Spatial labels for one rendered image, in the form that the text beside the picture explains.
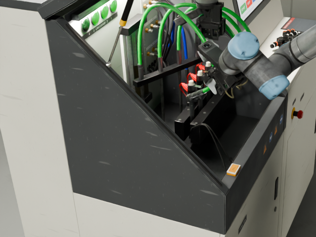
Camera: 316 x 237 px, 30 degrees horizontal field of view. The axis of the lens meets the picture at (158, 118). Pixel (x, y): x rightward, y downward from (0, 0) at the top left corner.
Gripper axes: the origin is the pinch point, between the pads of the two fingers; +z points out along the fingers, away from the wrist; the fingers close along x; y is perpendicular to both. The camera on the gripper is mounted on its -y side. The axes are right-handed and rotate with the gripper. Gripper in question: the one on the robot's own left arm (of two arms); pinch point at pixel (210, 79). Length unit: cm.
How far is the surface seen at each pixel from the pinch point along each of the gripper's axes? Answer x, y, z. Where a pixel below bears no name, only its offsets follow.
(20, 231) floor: -77, -4, 152
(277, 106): 29.6, 15.8, 32.1
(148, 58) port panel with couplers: 1, -28, 46
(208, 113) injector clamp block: 4.0, 5.3, 29.9
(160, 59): -1.3, -20.9, 28.5
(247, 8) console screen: 50, -28, 48
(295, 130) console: 46, 27, 65
